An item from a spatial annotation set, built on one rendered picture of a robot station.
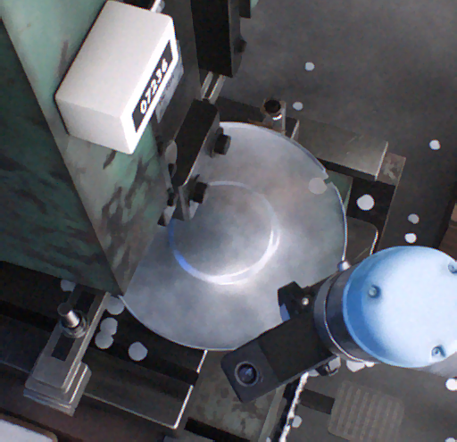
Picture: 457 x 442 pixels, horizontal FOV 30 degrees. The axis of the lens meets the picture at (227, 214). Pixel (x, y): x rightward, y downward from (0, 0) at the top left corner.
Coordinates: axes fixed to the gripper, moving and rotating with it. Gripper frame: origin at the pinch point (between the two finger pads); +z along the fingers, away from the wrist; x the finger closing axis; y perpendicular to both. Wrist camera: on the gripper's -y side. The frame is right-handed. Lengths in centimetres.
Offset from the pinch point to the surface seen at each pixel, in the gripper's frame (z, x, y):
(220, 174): 15.3, 19.8, 3.7
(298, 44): 110, 54, 53
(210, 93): 24.8, 31.8, 9.2
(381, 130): 100, 25, 57
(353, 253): 10.8, 4.1, 12.7
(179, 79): -9.2, 26.1, -0.1
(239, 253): 11.7, 10.0, 0.9
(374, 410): 67, -23, 19
